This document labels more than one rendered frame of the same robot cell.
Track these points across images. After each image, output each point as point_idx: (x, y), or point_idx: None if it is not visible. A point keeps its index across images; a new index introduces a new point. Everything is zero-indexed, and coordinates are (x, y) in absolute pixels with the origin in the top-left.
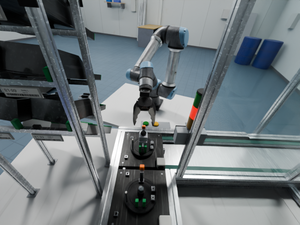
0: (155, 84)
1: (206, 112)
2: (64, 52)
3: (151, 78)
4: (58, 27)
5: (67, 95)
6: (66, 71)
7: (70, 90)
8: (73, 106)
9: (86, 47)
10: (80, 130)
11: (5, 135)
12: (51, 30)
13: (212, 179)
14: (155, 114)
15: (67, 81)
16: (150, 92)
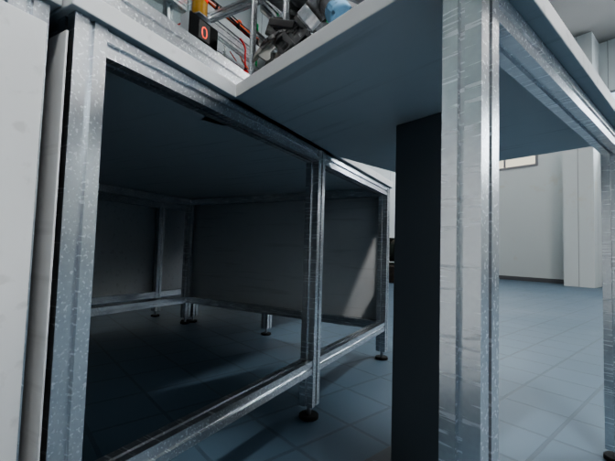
0: (324, 10)
1: None
2: (277, 17)
3: (307, 1)
4: (297, 6)
5: (250, 35)
6: (275, 30)
7: (253, 33)
8: (252, 43)
9: (283, 7)
10: (250, 62)
11: None
12: (254, 4)
13: None
14: (260, 46)
15: (253, 27)
16: (299, 25)
